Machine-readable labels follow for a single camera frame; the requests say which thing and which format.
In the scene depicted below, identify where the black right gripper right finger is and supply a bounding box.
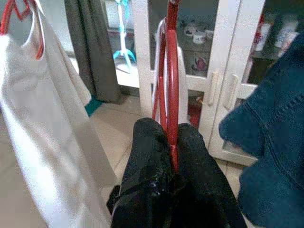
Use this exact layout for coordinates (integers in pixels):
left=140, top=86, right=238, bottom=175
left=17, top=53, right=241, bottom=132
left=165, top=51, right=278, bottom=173
left=171, top=123, right=247, bottom=228

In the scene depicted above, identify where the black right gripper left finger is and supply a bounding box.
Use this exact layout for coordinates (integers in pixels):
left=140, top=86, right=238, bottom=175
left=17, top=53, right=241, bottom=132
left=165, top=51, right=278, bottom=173
left=106, top=118, right=176, bottom=228

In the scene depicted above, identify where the blue denim garment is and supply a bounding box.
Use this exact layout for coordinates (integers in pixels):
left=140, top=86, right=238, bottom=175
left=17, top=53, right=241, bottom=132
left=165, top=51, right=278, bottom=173
left=218, top=30, right=304, bottom=228

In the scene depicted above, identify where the white shirt with black print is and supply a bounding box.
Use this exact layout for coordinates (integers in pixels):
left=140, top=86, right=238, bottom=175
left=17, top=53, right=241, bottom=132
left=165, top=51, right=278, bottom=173
left=0, top=0, right=114, bottom=228

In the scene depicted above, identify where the turquoise white floor stand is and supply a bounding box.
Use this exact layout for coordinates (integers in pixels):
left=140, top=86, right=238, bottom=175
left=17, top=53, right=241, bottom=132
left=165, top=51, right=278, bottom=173
left=113, top=0, right=137, bottom=69

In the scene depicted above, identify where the red plastic clothes hanger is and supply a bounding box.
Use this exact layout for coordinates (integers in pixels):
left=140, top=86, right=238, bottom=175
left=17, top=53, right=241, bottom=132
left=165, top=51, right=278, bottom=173
left=152, top=0, right=181, bottom=173
left=0, top=0, right=46, bottom=60

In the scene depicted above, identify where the white glass-door cabinet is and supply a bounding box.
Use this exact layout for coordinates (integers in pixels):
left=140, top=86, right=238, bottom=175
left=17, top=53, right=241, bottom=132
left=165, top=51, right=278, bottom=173
left=133, top=0, right=304, bottom=167

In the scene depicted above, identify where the teal floor mat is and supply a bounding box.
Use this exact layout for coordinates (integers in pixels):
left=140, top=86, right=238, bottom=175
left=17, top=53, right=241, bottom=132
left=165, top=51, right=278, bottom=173
left=85, top=96, right=105, bottom=118

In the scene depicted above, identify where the grey curtain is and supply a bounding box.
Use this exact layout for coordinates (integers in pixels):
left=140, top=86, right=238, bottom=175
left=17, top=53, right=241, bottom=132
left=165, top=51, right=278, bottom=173
left=64, top=0, right=126, bottom=104

